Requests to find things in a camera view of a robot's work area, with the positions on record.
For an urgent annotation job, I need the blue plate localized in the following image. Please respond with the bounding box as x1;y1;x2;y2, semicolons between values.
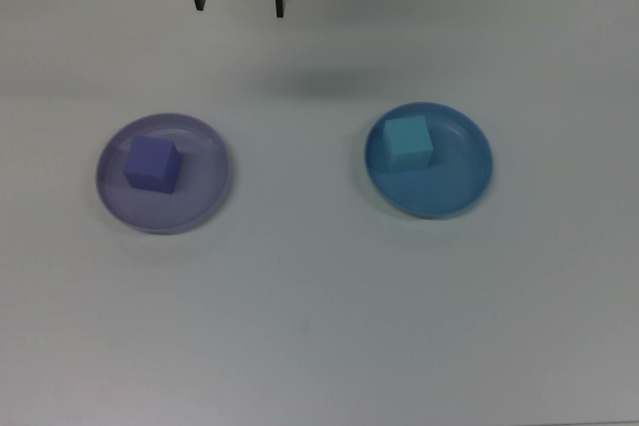
363;101;496;220

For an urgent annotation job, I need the purple cube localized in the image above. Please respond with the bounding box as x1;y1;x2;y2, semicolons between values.
123;136;183;195

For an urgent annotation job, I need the teal cube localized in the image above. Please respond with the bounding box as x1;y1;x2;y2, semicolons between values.
382;115;433;172

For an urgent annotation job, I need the purple plate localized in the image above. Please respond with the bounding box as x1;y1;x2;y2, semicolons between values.
95;112;234;236

